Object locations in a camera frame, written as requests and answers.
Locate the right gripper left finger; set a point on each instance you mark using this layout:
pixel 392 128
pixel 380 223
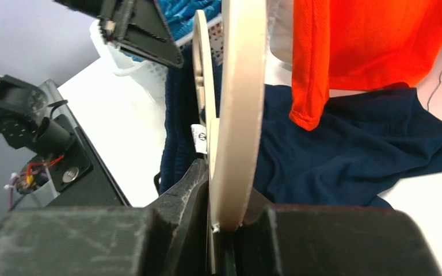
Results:
pixel 167 237

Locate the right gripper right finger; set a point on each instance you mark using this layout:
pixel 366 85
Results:
pixel 324 240

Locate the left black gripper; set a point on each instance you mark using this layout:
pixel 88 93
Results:
pixel 138 26

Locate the blue patterned shorts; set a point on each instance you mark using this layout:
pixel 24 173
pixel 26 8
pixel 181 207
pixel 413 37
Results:
pixel 179 14

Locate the white plastic basket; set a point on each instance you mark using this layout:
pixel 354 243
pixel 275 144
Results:
pixel 151 76

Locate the wooden hanger navy shorts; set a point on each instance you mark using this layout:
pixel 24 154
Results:
pixel 233 121

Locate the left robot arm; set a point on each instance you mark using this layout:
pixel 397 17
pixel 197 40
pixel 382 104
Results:
pixel 25 120

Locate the orange shorts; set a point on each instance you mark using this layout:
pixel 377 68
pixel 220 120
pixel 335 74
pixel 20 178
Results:
pixel 361 46

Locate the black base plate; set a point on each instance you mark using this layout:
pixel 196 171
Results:
pixel 81 178

